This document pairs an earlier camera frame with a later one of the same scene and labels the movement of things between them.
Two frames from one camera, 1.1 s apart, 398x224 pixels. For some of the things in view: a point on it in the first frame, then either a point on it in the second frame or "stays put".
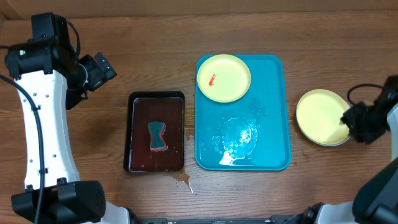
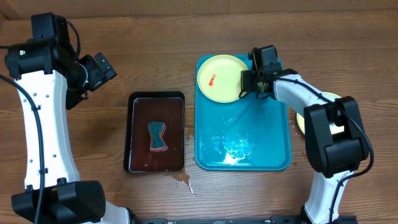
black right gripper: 356,121 to 249,81
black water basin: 146,106 stays put
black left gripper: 99,76 stays put
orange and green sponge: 156,129 stays put
